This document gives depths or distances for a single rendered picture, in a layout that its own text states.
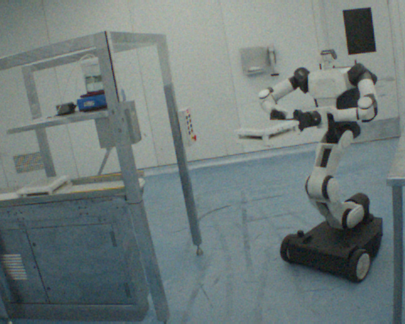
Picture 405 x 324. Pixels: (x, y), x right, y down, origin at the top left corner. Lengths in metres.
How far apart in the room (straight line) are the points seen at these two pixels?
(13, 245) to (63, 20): 3.89
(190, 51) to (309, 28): 1.58
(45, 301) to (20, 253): 0.35
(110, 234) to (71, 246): 0.28
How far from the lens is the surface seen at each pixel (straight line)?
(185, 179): 3.06
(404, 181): 1.81
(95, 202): 2.29
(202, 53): 5.63
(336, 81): 2.58
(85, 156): 6.11
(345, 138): 2.69
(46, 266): 2.71
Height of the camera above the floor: 1.43
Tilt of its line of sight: 14 degrees down
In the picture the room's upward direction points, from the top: 10 degrees counter-clockwise
